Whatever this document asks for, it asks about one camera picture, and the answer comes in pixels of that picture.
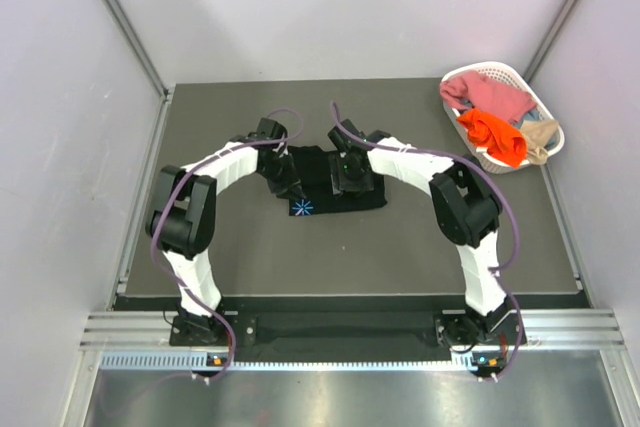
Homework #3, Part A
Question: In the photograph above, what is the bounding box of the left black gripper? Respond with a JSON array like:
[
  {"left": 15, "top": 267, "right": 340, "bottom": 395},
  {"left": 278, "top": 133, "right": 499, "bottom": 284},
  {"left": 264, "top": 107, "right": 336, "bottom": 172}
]
[{"left": 258, "top": 151, "right": 304, "bottom": 201}]

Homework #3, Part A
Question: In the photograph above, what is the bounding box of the black t shirt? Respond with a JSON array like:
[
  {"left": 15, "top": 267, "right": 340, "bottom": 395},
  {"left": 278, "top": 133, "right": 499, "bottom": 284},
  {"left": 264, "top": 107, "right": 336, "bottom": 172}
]
[{"left": 288, "top": 146, "right": 387, "bottom": 217}]

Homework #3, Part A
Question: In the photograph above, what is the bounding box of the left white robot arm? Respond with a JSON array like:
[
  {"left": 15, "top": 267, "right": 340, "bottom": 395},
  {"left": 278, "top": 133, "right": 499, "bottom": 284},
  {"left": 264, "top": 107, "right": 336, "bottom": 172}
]
[{"left": 145, "top": 117, "right": 305, "bottom": 344}]

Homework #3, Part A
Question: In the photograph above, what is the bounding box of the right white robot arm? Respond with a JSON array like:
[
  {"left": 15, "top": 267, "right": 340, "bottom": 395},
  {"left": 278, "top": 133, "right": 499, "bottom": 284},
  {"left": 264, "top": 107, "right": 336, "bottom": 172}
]
[{"left": 328, "top": 119, "right": 510, "bottom": 346}]

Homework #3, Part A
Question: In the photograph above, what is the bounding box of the pink t shirt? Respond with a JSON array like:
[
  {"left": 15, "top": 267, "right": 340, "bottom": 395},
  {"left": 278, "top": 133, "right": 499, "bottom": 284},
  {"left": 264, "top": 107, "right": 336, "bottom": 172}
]
[{"left": 439, "top": 71, "right": 536, "bottom": 124}]

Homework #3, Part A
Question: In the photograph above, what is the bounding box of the orange t shirt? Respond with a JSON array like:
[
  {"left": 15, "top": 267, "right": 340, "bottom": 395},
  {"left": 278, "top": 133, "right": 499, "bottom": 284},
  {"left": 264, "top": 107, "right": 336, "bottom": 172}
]
[{"left": 457, "top": 108, "right": 527, "bottom": 168}]

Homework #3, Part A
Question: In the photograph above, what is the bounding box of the white laundry basket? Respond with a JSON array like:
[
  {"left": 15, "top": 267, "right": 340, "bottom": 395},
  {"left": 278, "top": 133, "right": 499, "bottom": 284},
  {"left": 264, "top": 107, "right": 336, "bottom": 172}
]
[{"left": 439, "top": 61, "right": 565, "bottom": 174}]

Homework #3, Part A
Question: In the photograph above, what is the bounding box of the beige garment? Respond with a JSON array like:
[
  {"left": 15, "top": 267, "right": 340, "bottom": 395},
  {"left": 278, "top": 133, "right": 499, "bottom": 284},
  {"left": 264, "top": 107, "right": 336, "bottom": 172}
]
[{"left": 519, "top": 119, "right": 559, "bottom": 165}]

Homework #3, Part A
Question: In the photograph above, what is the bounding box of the light blue garment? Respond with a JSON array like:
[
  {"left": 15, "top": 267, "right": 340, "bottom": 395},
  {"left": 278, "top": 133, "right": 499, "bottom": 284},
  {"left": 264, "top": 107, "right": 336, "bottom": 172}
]
[{"left": 520, "top": 108, "right": 542, "bottom": 123}]

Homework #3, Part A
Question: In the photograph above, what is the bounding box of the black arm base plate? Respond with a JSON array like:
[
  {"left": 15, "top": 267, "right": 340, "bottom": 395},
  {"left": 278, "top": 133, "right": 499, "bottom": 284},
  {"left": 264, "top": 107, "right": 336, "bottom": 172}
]
[{"left": 164, "top": 294, "right": 526, "bottom": 357}]

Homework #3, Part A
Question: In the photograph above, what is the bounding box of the grey slotted cable duct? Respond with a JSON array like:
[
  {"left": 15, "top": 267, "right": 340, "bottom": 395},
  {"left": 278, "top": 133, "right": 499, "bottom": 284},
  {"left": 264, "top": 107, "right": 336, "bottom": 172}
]
[{"left": 100, "top": 351, "right": 498, "bottom": 372}]

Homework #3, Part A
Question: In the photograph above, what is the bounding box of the aluminium frame rail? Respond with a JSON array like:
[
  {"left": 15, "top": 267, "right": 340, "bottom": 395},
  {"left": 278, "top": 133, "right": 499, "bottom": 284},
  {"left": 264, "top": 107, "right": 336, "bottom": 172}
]
[{"left": 80, "top": 309, "right": 625, "bottom": 351}]

